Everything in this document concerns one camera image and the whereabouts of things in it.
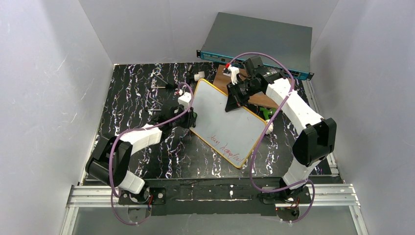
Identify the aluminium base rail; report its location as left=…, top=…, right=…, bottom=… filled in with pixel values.
left=61, top=178, right=368, bottom=235

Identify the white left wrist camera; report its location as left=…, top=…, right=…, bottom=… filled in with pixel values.
left=178, top=92, right=192, bottom=109

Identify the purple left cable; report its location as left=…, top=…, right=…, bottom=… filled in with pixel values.
left=109, top=82, right=194, bottom=226

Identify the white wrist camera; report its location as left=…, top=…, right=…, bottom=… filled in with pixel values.
left=178, top=92, right=192, bottom=109
left=223, top=64, right=239, bottom=85

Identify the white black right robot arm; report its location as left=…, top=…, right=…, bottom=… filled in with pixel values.
left=223, top=52, right=337, bottom=200

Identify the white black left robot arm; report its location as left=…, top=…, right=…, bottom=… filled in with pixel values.
left=85, top=105, right=198, bottom=195

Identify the white black pipe fitting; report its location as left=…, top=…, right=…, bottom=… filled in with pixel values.
left=184, top=71, right=205, bottom=83

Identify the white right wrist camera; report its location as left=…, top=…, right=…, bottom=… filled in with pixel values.
left=223, top=64, right=239, bottom=85

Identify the brown wooden board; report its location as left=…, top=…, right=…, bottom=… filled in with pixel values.
left=213, top=65, right=281, bottom=108

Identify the white pipe elbow fitting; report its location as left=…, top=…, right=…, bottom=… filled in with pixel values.
left=265, top=119, right=274, bottom=135

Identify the orange framed whiteboard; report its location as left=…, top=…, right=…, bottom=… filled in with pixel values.
left=190, top=79, right=266, bottom=168

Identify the teal network switch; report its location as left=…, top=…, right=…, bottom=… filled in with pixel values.
left=197, top=12, right=314, bottom=80

